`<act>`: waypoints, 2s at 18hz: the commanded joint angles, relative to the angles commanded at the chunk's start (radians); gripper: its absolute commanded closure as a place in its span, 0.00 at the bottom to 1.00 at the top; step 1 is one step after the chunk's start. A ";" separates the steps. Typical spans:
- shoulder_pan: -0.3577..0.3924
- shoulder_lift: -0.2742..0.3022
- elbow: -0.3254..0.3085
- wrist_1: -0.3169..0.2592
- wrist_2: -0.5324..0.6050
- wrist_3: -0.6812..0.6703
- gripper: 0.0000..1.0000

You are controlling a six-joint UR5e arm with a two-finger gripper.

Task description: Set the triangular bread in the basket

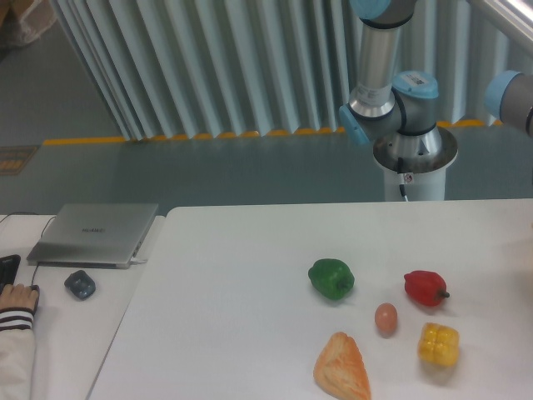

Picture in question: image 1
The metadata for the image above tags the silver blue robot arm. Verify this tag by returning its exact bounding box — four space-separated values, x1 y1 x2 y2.
339 1 532 143

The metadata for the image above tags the cardboard box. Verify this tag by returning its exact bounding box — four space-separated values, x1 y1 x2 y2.
1 0 57 50

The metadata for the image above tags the black computer mouse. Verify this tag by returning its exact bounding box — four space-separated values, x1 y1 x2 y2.
30 285 41 315

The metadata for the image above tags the white folding partition screen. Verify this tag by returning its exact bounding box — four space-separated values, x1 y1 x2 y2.
52 1 532 140

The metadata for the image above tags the white striped sleeve forearm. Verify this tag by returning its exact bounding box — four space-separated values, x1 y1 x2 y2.
1 307 36 399

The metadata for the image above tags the black keyboard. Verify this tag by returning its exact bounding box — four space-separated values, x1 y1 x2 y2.
0 254 21 293

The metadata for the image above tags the yellow bell pepper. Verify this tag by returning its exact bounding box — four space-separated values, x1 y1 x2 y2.
417 322 460 367

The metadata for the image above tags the triangular orange bread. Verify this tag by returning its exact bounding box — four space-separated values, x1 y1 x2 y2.
313 332 371 400

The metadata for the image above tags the silver closed laptop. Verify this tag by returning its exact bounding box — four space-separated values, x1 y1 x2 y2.
27 203 158 268

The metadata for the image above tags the person's hand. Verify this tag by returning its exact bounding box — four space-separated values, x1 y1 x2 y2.
0 284 34 312

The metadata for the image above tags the brown egg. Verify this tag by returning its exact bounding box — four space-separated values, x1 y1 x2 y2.
375 302 398 334

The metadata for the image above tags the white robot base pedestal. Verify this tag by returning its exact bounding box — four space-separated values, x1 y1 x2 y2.
373 127 458 202

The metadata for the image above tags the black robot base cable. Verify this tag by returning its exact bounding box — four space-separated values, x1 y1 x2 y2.
396 156 411 203

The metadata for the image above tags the green bell pepper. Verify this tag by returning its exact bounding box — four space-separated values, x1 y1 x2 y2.
307 258 355 301

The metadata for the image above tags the red bell pepper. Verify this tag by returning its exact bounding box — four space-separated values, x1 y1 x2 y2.
404 270 450 308

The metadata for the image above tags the black mouse cable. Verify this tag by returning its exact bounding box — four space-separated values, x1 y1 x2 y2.
0 211 57 288

